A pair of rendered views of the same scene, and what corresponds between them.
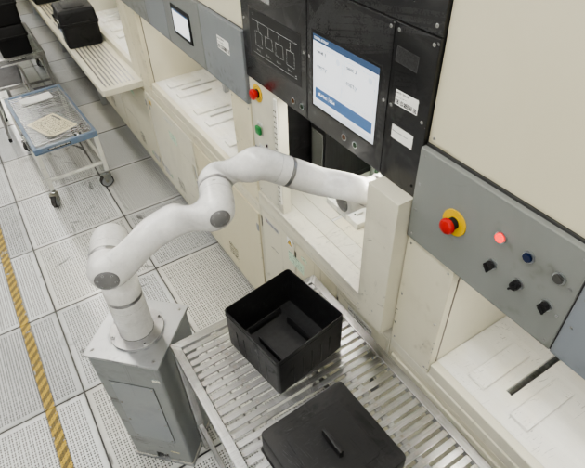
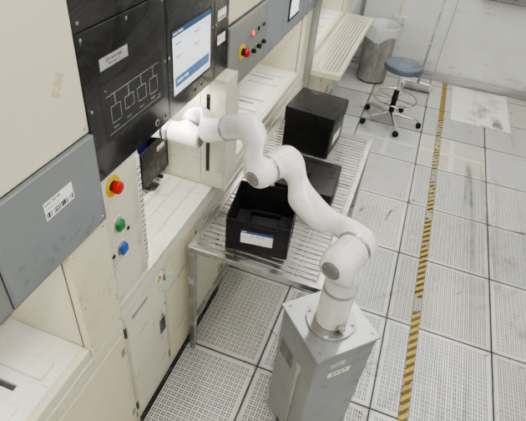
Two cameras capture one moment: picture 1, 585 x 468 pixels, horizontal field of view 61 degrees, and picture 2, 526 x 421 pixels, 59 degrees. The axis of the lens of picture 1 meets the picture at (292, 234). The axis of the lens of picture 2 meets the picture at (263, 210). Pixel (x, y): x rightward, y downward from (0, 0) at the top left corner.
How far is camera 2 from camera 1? 240 cm
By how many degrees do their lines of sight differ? 88
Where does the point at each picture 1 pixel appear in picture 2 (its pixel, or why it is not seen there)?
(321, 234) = (159, 232)
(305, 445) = (320, 180)
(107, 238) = (348, 240)
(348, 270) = (189, 204)
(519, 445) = not seen: hidden behind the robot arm
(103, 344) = (361, 331)
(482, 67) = not seen: outside the picture
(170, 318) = (302, 306)
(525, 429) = not seen: hidden behind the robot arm
